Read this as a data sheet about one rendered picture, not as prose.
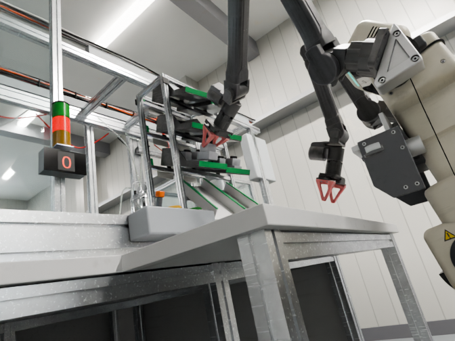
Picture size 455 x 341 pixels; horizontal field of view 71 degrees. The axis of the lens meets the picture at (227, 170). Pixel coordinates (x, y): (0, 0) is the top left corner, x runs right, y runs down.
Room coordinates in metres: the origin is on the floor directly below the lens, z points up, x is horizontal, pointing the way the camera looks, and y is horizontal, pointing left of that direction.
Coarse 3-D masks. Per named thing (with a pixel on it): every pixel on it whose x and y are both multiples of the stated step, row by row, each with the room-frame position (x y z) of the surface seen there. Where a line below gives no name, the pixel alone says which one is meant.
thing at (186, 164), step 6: (162, 150) 1.21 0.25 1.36; (168, 150) 1.18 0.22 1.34; (162, 156) 1.22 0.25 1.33; (168, 156) 1.19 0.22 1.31; (180, 156) 1.13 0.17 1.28; (162, 162) 1.22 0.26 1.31; (168, 162) 1.19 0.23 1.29; (180, 162) 1.13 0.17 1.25; (186, 162) 1.11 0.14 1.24; (192, 162) 1.08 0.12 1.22; (198, 162) 1.05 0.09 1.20; (204, 162) 1.06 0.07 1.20; (210, 162) 1.08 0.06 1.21; (216, 162) 1.10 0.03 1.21; (204, 168) 1.19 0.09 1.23; (210, 168) 1.13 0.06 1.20; (216, 168) 1.11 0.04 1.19; (222, 168) 1.13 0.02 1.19
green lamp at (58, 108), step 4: (52, 104) 0.83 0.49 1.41; (56, 104) 0.82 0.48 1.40; (60, 104) 0.83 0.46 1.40; (64, 104) 0.83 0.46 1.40; (52, 108) 0.83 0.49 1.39; (56, 108) 0.82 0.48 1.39; (60, 108) 0.83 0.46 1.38; (64, 108) 0.83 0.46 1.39; (68, 108) 0.85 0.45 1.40; (52, 112) 0.83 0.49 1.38; (56, 112) 0.82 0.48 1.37; (60, 112) 0.83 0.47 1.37; (64, 112) 0.83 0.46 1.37; (68, 112) 0.85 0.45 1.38; (52, 116) 0.83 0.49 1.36; (68, 116) 0.85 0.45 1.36
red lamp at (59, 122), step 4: (56, 116) 0.82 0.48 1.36; (60, 116) 0.83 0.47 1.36; (64, 116) 0.83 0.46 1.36; (52, 120) 0.83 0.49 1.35; (56, 120) 0.82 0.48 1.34; (60, 120) 0.83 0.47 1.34; (64, 120) 0.83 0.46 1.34; (68, 120) 0.85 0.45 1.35; (52, 124) 0.83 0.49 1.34; (56, 124) 0.82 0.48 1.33; (60, 124) 0.83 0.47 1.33; (64, 124) 0.83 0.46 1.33; (68, 124) 0.85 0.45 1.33; (52, 128) 0.83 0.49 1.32; (56, 128) 0.82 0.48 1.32; (60, 128) 0.83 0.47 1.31; (64, 128) 0.83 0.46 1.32; (68, 128) 0.85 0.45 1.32; (52, 132) 0.83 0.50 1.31
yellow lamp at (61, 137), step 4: (56, 132) 0.82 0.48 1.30; (60, 132) 0.83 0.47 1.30; (64, 132) 0.83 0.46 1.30; (68, 132) 0.84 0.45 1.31; (52, 136) 0.83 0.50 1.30; (56, 136) 0.82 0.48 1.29; (60, 136) 0.83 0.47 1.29; (64, 136) 0.83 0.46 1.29; (68, 136) 0.84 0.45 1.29; (52, 140) 0.83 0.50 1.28; (56, 140) 0.82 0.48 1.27; (60, 140) 0.83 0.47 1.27; (64, 140) 0.83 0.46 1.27; (68, 140) 0.84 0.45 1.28; (52, 144) 0.83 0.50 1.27; (64, 144) 0.83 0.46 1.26; (68, 144) 0.84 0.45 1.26
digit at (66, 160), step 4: (60, 152) 0.82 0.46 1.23; (64, 152) 0.83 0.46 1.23; (68, 152) 0.84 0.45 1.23; (60, 156) 0.82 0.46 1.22; (64, 156) 0.83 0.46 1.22; (68, 156) 0.84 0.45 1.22; (72, 156) 0.85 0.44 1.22; (60, 160) 0.82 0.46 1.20; (64, 160) 0.83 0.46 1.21; (68, 160) 0.84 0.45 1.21; (72, 160) 0.85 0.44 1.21; (60, 164) 0.82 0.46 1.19; (64, 164) 0.83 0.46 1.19; (68, 164) 0.84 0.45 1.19; (72, 164) 0.85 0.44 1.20; (60, 168) 0.82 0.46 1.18; (64, 168) 0.83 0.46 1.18; (68, 168) 0.84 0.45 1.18; (72, 168) 0.85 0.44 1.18
